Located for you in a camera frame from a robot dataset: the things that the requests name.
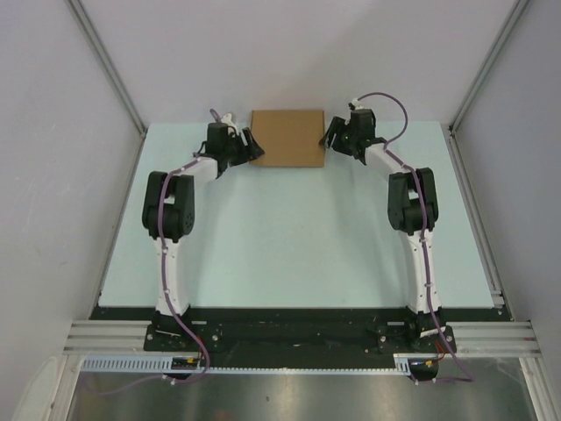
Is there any left aluminium frame post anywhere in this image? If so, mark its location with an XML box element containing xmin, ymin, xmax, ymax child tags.
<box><xmin>64</xmin><ymin>0</ymin><xmax>147</xmax><ymax>139</ymax></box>

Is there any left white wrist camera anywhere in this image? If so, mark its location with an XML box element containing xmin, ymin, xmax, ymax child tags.
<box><xmin>219</xmin><ymin>112</ymin><xmax>238</xmax><ymax>133</ymax></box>

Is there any aluminium frame post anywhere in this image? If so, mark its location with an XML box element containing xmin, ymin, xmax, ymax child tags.
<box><xmin>64</xmin><ymin>0</ymin><xmax>147</xmax><ymax>139</ymax></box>
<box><xmin>448</xmin><ymin>0</ymin><xmax>533</xmax><ymax>134</ymax></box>

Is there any grey slotted cable duct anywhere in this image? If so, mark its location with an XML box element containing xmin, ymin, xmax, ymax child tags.
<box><xmin>81</xmin><ymin>353</ymin><xmax>438</xmax><ymax>375</ymax></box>

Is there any aluminium front rail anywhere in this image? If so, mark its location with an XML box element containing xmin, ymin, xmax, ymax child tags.
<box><xmin>63</xmin><ymin>320</ymin><xmax>541</xmax><ymax>357</ymax></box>

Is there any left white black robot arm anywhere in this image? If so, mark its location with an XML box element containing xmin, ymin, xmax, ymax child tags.
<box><xmin>141</xmin><ymin>120</ymin><xmax>265</xmax><ymax>351</ymax></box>

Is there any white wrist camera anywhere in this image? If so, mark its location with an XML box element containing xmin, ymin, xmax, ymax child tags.
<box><xmin>348</xmin><ymin>98</ymin><xmax>364</xmax><ymax>111</ymax></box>
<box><xmin>219</xmin><ymin>112</ymin><xmax>238</xmax><ymax>133</ymax></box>

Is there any right aluminium frame post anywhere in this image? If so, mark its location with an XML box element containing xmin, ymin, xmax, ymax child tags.
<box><xmin>448</xmin><ymin>0</ymin><xmax>533</xmax><ymax>134</ymax></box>

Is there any brown cardboard box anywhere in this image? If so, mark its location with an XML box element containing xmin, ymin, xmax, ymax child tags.
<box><xmin>251</xmin><ymin>110</ymin><xmax>325</xmax><ymax>168</ymax></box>

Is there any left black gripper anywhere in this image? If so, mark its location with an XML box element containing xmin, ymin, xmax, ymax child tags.
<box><xmin>223</xmin><ymin>128</ymin><xmax>264</xmax><ymax>168</ymax></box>

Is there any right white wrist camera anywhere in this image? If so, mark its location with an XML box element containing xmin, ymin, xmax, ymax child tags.
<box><xmin>348</xmin><ymin>98</ymin><xmax>364</xmax><ymax>111</ymax></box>

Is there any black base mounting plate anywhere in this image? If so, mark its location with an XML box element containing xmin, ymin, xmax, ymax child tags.
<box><xmin>90</xmin><ymin>306</ymin><xmax>510</xmax><ymax>353</ymax></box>

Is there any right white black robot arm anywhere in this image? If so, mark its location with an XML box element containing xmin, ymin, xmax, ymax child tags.
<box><xmin>319</xmin><ymin>108</ymin><xmax>443</xmax><ymax>352</ymax></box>

